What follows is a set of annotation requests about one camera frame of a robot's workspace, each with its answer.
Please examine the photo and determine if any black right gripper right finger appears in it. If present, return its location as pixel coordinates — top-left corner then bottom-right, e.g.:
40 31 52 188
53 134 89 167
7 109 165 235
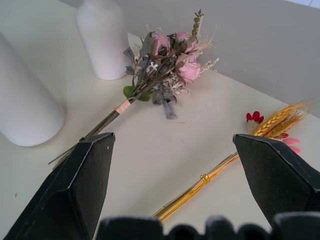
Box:
232 133 320 233

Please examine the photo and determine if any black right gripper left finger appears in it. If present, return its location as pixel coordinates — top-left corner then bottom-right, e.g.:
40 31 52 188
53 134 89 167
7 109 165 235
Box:
1 132 116 240

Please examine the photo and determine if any large white ceramic vase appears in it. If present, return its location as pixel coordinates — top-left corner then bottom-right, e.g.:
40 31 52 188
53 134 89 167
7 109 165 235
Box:
0 32 66 148

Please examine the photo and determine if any slim white ceramic vase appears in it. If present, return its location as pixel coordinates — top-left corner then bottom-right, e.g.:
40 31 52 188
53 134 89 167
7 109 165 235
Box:
75 0 131 81

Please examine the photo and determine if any golden wheat stalk bundle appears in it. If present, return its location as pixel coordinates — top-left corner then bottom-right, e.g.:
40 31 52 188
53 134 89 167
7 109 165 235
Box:
152 98 316 223

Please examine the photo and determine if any pink rose bouquet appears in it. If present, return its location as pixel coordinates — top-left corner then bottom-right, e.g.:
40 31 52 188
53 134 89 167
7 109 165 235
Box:
47 8 220 171

